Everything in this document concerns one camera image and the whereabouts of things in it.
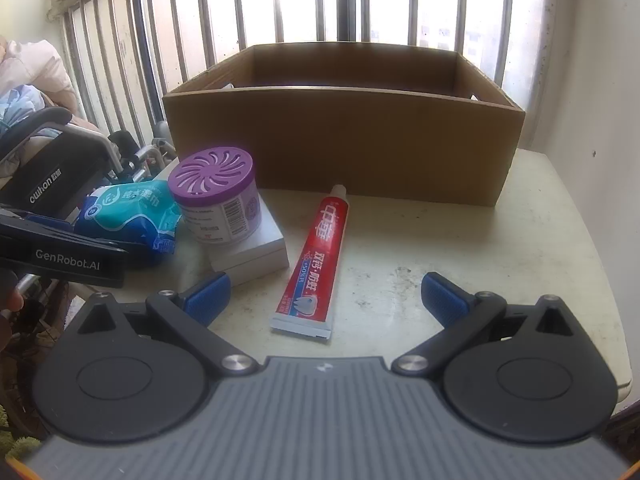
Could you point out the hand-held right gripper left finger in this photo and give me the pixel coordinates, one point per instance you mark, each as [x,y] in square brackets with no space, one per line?
[210,296]

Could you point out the brown cardboard box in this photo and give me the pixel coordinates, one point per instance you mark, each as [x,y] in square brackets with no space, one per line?
[350,140]

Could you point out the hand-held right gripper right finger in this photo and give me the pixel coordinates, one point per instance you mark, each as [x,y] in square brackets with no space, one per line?
[442,297]

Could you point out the flat white box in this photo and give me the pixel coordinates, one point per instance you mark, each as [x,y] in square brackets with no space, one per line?
[255,257]

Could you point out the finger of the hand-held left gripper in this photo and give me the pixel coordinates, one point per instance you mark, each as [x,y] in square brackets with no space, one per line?
[55,227]

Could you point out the pile of pale clothes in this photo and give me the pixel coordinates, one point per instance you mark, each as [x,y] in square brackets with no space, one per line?
[40,75]

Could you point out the black folding wheelchair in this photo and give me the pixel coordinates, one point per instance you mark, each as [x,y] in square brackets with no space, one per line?
[50,175]

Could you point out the green fluffy cloth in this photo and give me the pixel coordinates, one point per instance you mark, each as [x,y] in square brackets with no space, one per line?
[17,445]

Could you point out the red toothpaste tube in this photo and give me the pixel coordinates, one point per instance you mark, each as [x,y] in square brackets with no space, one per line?
[312,260]

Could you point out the person's left hand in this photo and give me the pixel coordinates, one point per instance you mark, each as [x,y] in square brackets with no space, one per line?
[9,302]

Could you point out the purple lid air freshener jar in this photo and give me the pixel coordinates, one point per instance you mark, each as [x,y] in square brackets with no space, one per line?
[212,180]

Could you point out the teal wet wipes pack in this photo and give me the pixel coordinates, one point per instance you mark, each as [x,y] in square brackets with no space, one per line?
[127,210]

